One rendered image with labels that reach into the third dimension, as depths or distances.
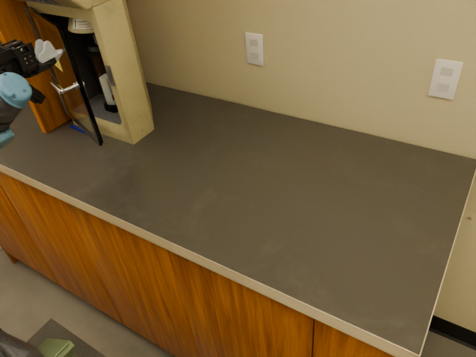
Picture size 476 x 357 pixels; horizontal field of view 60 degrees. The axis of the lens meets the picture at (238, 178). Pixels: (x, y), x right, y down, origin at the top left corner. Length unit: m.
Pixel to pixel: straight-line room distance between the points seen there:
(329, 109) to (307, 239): 0.58
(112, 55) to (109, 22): 0.10
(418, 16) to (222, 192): 0.73
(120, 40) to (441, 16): 0.92
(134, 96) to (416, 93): 0.90
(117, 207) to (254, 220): 0.41
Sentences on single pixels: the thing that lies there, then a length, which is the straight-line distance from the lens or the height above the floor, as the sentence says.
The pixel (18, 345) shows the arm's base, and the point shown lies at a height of 1.13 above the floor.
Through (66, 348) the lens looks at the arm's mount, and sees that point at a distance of 0.78.
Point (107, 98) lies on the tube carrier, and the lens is 1.56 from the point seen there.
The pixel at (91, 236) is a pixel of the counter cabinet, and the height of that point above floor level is 0.71.
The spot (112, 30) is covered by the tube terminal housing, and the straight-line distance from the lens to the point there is 1.37.
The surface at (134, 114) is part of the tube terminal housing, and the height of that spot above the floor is 1.04.
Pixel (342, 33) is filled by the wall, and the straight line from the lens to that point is 1.38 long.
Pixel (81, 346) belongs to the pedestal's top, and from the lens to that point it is 1.00.
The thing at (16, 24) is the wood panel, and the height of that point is 1.33.
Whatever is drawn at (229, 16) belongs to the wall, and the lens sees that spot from 1.56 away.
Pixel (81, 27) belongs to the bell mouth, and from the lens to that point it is 1.44.
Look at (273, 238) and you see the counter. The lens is 1.08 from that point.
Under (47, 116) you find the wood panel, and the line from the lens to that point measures 1.73.
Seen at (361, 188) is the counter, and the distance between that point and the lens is 1.23.
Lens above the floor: 1.73
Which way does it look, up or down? 39 degrees down
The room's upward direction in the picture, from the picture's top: 6 degrees counter-clockwise
